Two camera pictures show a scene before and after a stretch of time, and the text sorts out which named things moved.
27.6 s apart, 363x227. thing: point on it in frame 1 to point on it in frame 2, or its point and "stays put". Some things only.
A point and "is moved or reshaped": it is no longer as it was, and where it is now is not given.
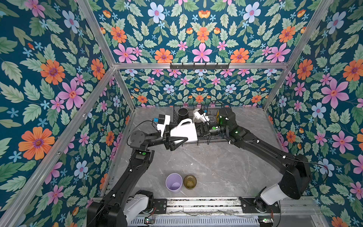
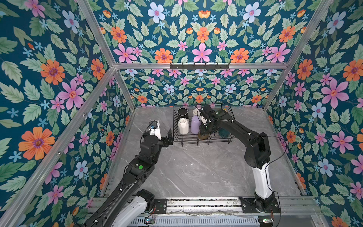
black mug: [183, 113] stays put
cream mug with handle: [188, 130] is moved or reshaped
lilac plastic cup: [174, 182] to [194, 124]
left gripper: [168, 143] to [167, 142]
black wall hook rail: [199, 66] stays put
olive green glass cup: [190, 181] is moved or reshaped
